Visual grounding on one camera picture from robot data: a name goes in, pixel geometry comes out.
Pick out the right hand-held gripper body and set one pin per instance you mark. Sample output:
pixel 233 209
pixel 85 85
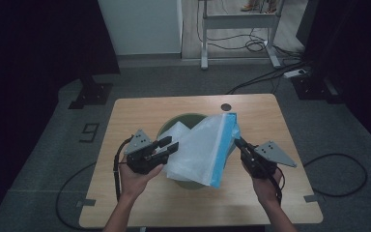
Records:
pixel 261 164

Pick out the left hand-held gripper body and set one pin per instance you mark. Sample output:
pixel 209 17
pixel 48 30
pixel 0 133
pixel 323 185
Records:
pixel 143 158

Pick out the translucent blue-edged plastic bag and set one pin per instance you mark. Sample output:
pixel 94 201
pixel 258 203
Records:
pixel 199 151

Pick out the green round bin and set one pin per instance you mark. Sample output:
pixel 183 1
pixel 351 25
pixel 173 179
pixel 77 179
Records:
pixel 186 121

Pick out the person's right hand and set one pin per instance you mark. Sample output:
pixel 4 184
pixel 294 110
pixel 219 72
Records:
pixel 267 188

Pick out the person's left hand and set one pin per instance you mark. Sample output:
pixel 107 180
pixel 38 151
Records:
pixel 133 182

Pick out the dark round table grommet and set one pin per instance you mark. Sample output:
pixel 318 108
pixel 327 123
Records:
pixel 225 107

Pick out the black floor tape mark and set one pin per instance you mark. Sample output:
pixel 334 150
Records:
pixel 87 140

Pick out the black stand base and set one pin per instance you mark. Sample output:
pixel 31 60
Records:
pixel 93 93
pixel 309 87

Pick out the white power strip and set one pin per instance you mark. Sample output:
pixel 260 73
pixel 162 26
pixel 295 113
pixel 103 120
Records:
pixel 293 73

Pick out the white cabinet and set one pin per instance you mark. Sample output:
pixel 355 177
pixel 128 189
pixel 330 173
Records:
pixel 141 25

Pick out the black curtain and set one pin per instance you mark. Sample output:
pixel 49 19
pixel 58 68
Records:
pixel 29 48
pixel 360 48

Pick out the white desk frame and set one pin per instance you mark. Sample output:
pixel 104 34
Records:
pixel 238 21

